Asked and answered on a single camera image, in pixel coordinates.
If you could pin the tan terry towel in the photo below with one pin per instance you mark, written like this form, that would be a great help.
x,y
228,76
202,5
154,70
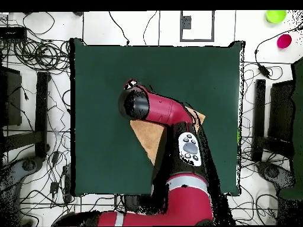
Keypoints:
x,y
149,137

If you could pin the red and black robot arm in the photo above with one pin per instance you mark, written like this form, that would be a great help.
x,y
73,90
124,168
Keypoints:
x,y
165,108

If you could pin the dark green table cloth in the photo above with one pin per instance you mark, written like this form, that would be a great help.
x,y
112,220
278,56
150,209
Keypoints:
x,y
106,153

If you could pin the black stand bar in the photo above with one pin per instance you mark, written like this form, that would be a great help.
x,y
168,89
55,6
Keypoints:
x,y
259,118
42,113

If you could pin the black box device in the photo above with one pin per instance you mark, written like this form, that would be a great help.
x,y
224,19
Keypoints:
x,y
13,33

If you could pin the grey round base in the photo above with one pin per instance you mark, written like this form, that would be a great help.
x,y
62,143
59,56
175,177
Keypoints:
x,y
28,165
272,171

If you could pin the pink bowl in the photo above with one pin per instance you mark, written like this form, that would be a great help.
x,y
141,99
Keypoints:
x,y
284,41

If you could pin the lime green bowl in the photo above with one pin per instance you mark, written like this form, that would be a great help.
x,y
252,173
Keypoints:
x,y
275,16

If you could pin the spare dark green cloth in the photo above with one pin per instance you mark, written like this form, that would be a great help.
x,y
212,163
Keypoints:
x,y
298,118

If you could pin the grey rectangular floor frame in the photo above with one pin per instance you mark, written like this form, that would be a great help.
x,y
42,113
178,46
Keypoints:
x,y
180,28

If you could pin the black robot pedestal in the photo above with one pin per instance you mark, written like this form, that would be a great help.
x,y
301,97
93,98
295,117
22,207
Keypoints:
x,y
132,203

